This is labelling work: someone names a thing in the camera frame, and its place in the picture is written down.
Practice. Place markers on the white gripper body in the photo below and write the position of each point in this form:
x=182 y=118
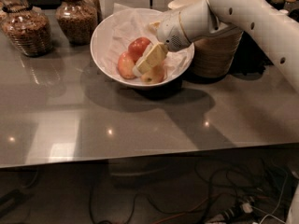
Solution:
x=170 y=31

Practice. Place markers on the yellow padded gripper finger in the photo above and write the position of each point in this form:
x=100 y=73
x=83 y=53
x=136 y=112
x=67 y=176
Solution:
x=153 y=55
x=153 y=26

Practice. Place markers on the red top apple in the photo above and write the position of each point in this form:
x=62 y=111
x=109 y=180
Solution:
x=137 y=47

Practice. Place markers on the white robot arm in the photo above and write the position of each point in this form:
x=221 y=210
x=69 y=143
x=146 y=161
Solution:
x=276 y=34

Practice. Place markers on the front yellow-red apple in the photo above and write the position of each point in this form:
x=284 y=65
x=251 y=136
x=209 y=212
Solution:
x=154 y=76

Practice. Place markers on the yellow-red apple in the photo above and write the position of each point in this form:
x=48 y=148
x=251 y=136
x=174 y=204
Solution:
x=125 y=65
x=154 y=76

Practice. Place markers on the left yellow-red apple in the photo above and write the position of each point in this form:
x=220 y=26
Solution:
x=125 y=65

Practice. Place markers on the white ceramic bowl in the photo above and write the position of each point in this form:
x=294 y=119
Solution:
x=102 y=47

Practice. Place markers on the white tissue paper liner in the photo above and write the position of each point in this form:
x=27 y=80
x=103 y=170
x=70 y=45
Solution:
x=124 y=25

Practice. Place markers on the front stack paper bowls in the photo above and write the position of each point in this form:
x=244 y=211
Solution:
x=213 y=56

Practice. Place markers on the middle glass cereal jar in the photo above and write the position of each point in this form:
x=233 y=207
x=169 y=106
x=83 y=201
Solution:
x=77 y=19

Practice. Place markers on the glass cereal jar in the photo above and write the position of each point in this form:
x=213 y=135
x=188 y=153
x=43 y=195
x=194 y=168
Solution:
x=77 y=19
x=27 y=29

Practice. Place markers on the dark bottle with cap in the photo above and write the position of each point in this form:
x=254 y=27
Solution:
x=278 y=4

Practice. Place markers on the left glass cereal jar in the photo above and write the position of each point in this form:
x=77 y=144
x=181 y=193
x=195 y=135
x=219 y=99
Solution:
x=27 y=29

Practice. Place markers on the power strip on floor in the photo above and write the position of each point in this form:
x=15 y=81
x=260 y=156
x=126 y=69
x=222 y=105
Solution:
x=226 y=216

